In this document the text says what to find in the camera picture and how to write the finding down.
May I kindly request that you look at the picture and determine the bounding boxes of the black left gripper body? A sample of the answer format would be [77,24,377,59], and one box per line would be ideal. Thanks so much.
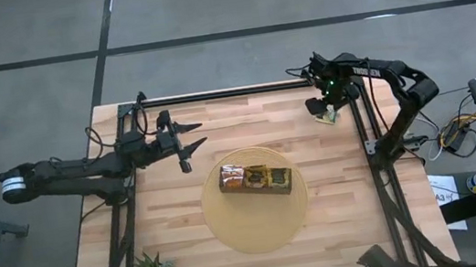
[143,107,194,179]

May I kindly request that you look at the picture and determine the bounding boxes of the black metal table frame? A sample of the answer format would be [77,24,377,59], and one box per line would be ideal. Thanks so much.
[43,51,462,267]

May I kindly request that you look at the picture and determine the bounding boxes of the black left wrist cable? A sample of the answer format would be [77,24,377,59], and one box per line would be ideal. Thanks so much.
[130,100,152,139]

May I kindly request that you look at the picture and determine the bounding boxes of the brown wooden tea box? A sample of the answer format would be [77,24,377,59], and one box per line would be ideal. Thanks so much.
[216,156,296,205]

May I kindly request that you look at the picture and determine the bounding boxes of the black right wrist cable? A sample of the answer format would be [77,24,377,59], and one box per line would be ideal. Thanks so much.
[283,61,319,83]

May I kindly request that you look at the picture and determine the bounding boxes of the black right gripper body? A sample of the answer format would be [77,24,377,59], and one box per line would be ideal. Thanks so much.
[303,83,361,117]

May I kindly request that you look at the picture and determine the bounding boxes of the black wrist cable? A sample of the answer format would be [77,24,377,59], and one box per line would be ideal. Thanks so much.
[130,100,152,139]
[283,61,319,83]

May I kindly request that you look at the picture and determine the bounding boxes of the black power adapter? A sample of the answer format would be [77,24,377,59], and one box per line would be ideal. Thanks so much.
[442,123,470,152]

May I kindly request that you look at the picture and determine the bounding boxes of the dark blurred object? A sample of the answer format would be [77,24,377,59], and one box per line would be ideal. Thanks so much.
[354,238,422,267]

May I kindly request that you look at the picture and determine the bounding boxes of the white paper sheet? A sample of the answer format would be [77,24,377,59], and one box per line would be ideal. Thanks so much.
[426,171,469,236]

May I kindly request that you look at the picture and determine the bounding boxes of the white cable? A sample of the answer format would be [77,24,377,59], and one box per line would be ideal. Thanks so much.
[419,113,449,163]

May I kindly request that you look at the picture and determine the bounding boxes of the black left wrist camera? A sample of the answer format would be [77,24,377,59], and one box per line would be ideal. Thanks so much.
[155,130,179,153]

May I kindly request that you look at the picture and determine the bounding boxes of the round woven straw placemat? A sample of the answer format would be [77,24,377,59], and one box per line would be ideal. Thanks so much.
[194,139,316,262]

